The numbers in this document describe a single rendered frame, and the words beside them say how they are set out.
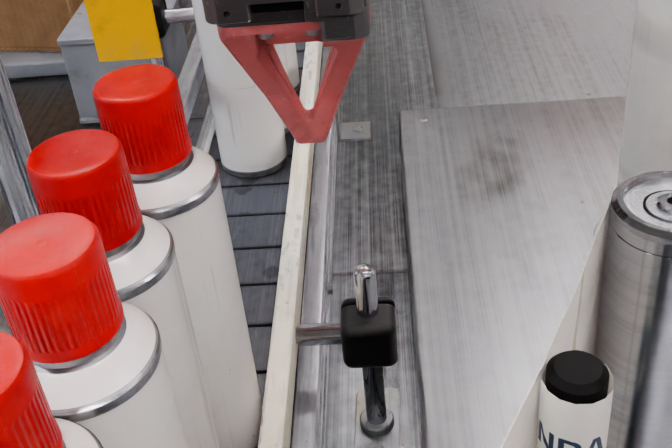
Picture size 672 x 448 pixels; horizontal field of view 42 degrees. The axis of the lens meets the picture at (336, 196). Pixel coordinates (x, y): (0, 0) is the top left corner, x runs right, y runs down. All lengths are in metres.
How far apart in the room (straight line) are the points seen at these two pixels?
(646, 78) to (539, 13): 0.54
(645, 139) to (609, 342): 0.22
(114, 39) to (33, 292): 0.18
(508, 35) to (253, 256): 0.49
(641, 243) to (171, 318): 0.17
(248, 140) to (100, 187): 0.35
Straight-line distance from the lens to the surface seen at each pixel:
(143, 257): 0.32
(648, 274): 0.29
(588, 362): 0.24
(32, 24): 1.02
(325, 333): 0.48
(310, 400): 0.49
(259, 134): 0.65
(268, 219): 0.62
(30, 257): 0.27
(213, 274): 0.38
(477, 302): 0.54
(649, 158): 0.52
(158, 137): 0.35
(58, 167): 0.31
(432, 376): 0.49
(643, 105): 0.51
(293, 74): 0.77
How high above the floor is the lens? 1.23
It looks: 34 degrees down
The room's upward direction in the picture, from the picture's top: 6 degrees counter-clockwise
